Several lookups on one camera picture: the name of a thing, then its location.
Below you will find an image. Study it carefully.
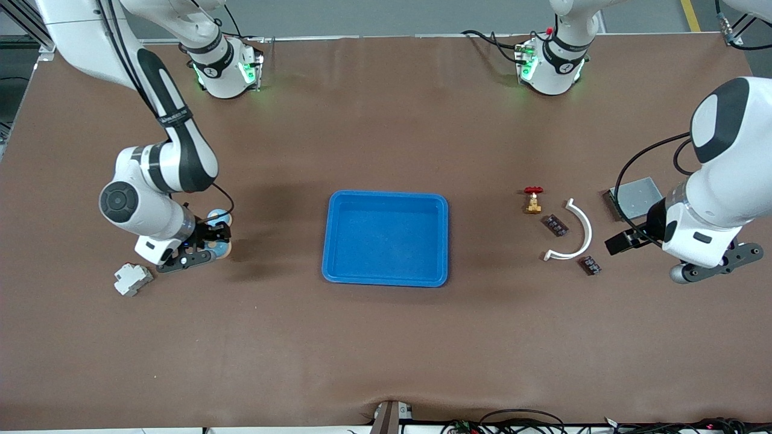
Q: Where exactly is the grey metal box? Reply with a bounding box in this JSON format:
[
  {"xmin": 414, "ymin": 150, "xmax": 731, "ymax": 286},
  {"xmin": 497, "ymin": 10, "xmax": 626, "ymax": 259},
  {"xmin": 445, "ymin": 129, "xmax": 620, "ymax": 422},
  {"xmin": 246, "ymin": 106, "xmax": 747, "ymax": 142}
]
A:
[{"xmin": 603, "ymin": 177, "xmax": 669, "ymax": 222}]

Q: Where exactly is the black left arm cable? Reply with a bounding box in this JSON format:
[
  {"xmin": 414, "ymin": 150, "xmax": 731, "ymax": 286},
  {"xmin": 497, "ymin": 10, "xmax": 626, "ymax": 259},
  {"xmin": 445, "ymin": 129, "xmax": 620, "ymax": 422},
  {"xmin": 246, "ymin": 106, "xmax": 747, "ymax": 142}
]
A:
[{"xmin": 613, "ymin": 131, "xmax": 709, "ymax": 236}]

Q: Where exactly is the blue plastic tray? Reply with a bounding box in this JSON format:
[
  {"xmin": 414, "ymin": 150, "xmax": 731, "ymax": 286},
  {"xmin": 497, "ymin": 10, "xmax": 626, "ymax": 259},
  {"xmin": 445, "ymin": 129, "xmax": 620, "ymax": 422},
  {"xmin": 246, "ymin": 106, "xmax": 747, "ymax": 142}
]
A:
[{"xmin": 321, "ymin": 190, "xmax": 449, "ymax": 288}]

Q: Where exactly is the brown table mat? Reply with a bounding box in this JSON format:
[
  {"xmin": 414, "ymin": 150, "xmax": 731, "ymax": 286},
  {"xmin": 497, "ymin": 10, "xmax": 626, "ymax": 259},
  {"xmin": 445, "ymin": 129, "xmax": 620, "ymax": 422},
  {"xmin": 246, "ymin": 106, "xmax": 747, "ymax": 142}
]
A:
[{"xmin": 0, "ymin": 33, "xmax": 772, "ymax": 430}]

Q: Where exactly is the white circuit breaker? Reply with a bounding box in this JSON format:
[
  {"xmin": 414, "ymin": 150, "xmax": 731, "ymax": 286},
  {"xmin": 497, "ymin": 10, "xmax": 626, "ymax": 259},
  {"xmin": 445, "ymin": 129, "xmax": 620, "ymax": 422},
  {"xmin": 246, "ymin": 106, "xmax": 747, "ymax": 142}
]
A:
[{"xmin": 113, "ymin": 263, "xmax": 154, "ymax": 297}]

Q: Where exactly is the black cable bundle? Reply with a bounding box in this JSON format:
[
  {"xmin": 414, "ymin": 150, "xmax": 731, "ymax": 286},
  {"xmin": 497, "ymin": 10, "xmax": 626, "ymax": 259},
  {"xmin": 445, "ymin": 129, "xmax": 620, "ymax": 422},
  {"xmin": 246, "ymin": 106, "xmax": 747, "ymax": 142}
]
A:
[{"xmin": 440, "ymin": 409, "xmax": 772, "ymax": 434}]

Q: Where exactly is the metal edge bracket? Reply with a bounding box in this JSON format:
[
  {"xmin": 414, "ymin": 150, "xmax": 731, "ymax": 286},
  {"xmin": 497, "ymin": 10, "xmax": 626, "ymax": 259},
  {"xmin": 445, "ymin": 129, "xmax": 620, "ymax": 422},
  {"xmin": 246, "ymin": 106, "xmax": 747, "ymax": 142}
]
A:
[{"xmin": 371, "ymin": 401, "xmax": 414, "ymax": 434}]

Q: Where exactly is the aluminium frame profile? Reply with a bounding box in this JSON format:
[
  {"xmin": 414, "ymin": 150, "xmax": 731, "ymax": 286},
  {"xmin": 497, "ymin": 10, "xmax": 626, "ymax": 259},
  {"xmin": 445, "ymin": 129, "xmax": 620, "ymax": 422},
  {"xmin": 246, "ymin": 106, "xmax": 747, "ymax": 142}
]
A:
[
  {"xmin": 724, "ymin": 0, "xmax": 772, "ymax": 46},
  {"xmin": 0, "ymin": 0, "xmax": 61, "ymax": 52}
]

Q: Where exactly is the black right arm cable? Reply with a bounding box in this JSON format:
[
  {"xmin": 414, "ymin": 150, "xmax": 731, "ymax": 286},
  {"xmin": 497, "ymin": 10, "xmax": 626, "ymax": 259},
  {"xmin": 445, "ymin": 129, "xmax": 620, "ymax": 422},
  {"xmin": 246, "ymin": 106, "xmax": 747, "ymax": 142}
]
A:
[{"xmin": 96, "ymin": 0, "xmax": 236, "ymax": 212}]

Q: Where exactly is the black base cable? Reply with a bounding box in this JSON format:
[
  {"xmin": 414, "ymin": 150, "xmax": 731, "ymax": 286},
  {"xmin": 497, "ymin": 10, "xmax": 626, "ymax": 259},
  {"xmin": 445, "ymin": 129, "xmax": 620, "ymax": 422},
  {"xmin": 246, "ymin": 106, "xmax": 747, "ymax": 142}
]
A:
[{"xmin": 461, "ymin": 29, "xmax": 525, "ymax": 64}]

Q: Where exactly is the white curved plastic piece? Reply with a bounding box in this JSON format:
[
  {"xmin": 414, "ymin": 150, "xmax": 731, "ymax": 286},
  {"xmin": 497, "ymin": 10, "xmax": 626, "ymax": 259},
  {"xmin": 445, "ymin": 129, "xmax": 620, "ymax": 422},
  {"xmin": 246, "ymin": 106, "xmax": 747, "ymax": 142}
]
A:
[{"xmin": 543, "ymin": 198, "xmax": 593, "ymax": 262}]

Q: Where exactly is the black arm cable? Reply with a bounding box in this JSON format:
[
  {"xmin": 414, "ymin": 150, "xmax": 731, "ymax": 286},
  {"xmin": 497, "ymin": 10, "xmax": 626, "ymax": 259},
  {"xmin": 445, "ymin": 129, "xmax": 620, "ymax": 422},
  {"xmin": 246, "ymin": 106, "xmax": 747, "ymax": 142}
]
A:
[
  {"xmin": 96, "ymin": 0, "xmax": 236, "ymax": 212},
  {"xmin": 613, "ymin": 131, "xmax": 709, "ymax": 236}
]

